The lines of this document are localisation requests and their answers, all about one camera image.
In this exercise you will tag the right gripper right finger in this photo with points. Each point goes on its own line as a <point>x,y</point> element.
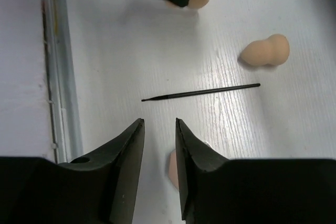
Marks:
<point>214,189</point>

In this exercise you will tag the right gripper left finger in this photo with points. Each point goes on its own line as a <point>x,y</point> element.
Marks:
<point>99,187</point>

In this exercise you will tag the middle thin black brush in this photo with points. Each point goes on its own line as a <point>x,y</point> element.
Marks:
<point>201,92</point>

